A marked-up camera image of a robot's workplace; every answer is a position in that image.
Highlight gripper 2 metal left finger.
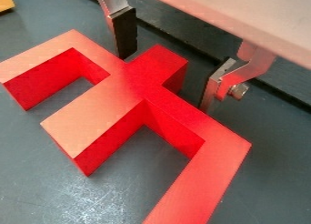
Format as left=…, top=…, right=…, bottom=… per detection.
left=98, top=0, right=138, bottom=59

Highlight gripper 2 metal right finger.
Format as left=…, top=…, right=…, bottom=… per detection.
left=199, top=41, right=277, bottom=112

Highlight red interlocking puzzle block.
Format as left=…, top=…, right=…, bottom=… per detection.
left=0, top=30, right=250, bottom=224

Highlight yellow wooden puzzle board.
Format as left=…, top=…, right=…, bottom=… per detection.
left=0, top=0, right=15, bottom=12

